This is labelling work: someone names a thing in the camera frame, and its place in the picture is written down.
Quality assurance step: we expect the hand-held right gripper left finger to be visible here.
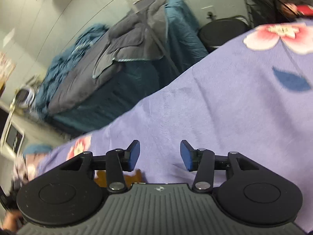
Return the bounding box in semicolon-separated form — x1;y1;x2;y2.
60;139;141;193

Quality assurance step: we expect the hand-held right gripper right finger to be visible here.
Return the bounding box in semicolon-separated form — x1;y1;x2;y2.
180;139;260;193

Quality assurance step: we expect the brown small garment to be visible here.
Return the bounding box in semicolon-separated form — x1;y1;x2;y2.
94;168;147;187

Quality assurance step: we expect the purple floral blanket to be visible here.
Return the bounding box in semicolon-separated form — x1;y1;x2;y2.
23;22;313;233

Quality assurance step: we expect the teal bed blanket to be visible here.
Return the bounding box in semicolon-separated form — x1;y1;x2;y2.
35;0;209;137

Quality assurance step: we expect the grey duvet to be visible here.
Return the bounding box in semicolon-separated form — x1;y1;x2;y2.
48;0;170;114

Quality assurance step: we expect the pale pink cloth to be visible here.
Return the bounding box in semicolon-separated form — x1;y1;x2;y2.
12;155;40;186

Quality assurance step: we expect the white microwave oven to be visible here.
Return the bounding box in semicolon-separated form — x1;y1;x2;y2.
1;124;25;155

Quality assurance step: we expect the wall poster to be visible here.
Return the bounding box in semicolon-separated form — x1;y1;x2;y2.
0;51;16;82

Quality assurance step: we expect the black wire rack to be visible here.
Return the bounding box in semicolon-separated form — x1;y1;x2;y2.
241;0;313;28

